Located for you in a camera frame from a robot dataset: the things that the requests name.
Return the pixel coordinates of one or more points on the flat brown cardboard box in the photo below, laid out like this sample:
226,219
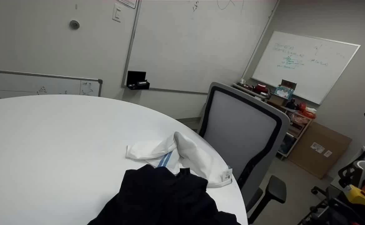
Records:
318,148

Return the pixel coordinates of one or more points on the yellow emergency stop box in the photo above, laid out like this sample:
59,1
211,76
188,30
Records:
359,200

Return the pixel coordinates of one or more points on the white light switch plate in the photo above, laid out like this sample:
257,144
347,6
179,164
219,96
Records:
117,13

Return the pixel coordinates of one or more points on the blue box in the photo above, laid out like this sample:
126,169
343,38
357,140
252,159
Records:
284,91

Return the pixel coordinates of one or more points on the grey mesh office chair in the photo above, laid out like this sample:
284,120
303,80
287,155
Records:
237,125

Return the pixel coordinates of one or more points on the low whiteboard with metal frame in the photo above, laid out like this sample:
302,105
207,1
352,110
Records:
24,85

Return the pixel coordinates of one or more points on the round grey wall knob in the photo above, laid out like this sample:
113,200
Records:
74,24

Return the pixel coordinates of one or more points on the large wall whiteboard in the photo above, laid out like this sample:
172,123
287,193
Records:
191,41

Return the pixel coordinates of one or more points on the small whiteboard with green writing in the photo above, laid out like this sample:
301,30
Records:
308,63

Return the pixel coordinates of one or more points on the black cloth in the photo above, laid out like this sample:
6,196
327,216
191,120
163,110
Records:
158,200

